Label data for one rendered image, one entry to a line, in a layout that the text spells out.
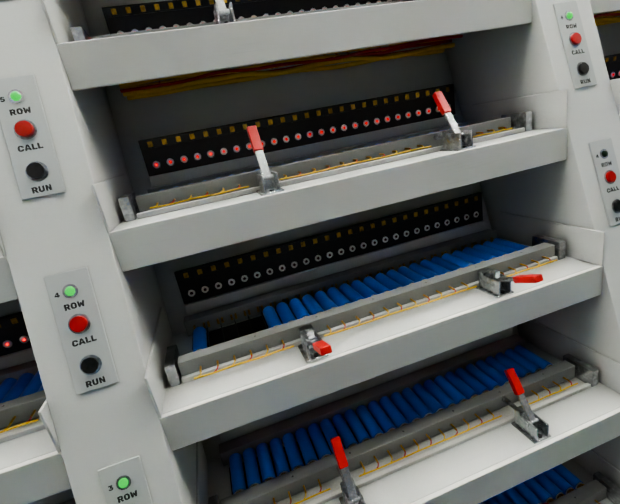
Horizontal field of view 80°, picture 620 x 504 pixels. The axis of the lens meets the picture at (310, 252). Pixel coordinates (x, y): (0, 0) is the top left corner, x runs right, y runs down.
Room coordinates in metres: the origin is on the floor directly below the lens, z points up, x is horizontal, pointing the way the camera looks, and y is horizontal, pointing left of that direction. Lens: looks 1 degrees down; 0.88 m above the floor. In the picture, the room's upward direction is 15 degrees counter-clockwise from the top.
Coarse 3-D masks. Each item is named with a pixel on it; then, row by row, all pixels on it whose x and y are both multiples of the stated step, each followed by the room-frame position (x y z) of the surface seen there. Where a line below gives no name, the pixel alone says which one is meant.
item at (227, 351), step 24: (480, 264) 0.54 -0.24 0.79; (504, 264) 0.54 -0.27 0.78; (408, 288) 0.51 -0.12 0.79; (432, 288) 0.52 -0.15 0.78; (336, 312) 0.49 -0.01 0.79; (360, 312) 0.49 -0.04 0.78; (264, 336) 0.46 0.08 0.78; (288, 336) 0.47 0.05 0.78; (192, 360) 0.44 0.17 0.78; (216, 360) 0.45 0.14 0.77
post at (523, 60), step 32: (544, 0) 0.52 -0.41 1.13; (576, 0) 0.54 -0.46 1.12; (480, 32) 0.62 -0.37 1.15; (512, 32) 0.57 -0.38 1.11; (544, 32) 0.52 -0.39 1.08; (480, 64) 0.64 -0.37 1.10; (512, 64) 0.58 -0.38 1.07; (544, 64) 0.53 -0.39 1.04; (480, 96) 0.66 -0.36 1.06; (512, 96) 0.60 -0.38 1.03; (576, 96) 0.53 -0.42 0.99; (608, 96) 0.54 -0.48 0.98; (576, 128) 0.52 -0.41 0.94; (608, 128) 0.54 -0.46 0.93; (576, 160) 0.52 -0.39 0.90; (512, 192) 0.64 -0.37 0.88; (544, 192) 0.58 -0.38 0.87; (576, 192) 0.53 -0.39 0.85; (576, 224) 0.54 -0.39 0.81; (608, 224) 0.53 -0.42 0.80; (608, 256) 0.52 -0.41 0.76; (608, 288) 0.52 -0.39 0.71; (544, 320) 0.65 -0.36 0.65; (576, 320) 0.58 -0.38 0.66; (608, 320) 0.53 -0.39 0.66; (608, 352) 0.55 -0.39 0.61; (608, 448) 0.59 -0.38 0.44
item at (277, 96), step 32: (96, 0) 0.59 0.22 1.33; (128, 0) 0.60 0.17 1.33; (160, 0) 0.61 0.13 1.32; (96, 32) 0.58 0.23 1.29; (608, 32) 0.81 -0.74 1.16; (256, 64) 0.64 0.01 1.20; (384, 64) 0.69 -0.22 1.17; (416, 64) 0.70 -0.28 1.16; (448, 64) 0.72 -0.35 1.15; (160, 96) 0.60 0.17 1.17; (192, 96) 0.61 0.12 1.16; (224, 96) 0.62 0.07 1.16; (256, 96) 0.63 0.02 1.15; (288, 96) 0.64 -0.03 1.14; (320, 96) 0.66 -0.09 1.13; (352, 96) 0.67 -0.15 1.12; (128, 128) 0.59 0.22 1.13; (160, 128) 0.60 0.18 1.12; (192, 128) 0.61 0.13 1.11; (128, 160) 0.58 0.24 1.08; (448, 192) 0.70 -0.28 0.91; (320, 224) 0.64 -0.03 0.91; (352, 224) 0.66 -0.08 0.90; (192, 256) 0.59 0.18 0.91; (224, 256) 0.61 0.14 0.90; (160, 288) 0.58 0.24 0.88
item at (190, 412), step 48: (432, 240) 0.66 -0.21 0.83; (528, 240) 0.63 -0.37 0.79; (576, 240) 0.55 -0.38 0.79; (528, 288) 0.50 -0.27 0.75; (576, 288) 0.52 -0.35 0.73; (336, 336) 0.47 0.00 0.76; (384, 336) 0.45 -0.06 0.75; (432, 336) 0.46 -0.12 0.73; (480, 336) 0.49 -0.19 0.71; (192, 384) 0.43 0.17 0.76; (240, 384) 0.42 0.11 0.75; (288, 384) 0.42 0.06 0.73; (336, 384) 0.44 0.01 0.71; (192, 432) 0.40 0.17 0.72
